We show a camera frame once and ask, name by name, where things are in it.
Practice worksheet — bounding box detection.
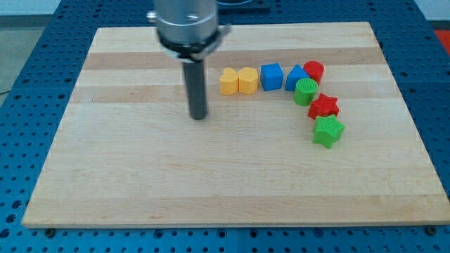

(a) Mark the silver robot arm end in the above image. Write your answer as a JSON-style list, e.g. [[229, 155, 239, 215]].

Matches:
[[146, 0, 231, 63]]

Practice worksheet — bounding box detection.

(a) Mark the yellow heart block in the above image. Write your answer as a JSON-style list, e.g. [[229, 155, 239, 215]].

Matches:
[[219, 67, 239, 96]]

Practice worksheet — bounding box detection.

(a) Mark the yellow pentagon block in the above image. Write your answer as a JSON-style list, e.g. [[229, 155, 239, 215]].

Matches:
[[238, 67, 259, 95]]

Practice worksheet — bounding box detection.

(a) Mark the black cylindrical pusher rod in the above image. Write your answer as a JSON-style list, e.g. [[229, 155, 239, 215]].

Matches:
[[182, 60, 208, 120]]

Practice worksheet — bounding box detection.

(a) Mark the blue cube block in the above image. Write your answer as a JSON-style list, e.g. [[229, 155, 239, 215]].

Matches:
[[260, 63, 283, 91]]

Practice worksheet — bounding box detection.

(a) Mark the wooden board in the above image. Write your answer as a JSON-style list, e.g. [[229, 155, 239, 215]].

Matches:
[[22, 22, 449, 228]]

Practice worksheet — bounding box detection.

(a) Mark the green cylinder block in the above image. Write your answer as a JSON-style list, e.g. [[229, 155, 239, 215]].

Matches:
[[293, 78, 319, 106]]

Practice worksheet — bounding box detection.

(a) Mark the blue triangle block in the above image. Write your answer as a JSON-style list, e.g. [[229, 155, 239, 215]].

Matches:
[[285, 65, 309, 91]]

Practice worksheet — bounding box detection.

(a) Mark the green star block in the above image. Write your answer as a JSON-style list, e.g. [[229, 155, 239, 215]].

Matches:
[[312, 115, 345, 149]]

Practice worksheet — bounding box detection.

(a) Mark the red star block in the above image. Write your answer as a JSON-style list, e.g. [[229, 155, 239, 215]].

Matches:
[[308, 93, 340, 119]]

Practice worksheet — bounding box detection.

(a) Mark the red cylinder block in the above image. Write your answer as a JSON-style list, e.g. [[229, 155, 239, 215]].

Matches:
[[303, 61, 325, 85]]

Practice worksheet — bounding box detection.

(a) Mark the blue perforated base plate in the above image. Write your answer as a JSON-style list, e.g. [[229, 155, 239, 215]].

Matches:
[[1, 0, 449, 252]]

